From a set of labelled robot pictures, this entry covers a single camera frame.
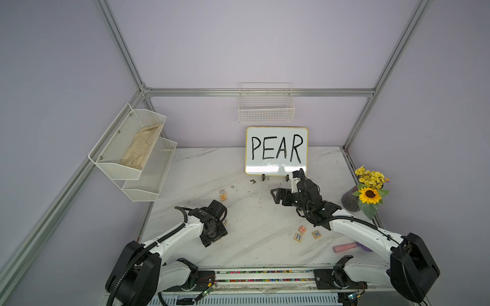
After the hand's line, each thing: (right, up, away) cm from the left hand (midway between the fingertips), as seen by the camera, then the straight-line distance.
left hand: (219, 239), depth 84 cm
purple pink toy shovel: (+54, -2, -3) cm, 55 cm away
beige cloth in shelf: (-33, +37, -7) cm, 50 cm away
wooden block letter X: (+44, +2, +1) cm, 44 cm away
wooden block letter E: (0, +16, +14) cm, 21 cm away
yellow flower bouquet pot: (+60, +21, -11) cm, 65 cm away
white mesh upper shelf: (-39, +39, -7) cm, 55 cm away
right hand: (+25, +21, -1) cm, 32 cm away
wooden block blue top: (-1, +19, +15) cm, 24 cm away
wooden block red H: (+38, +3, +2) cm, 38 cm away
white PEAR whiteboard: (+27, +41, +21) cm, 53 cm away
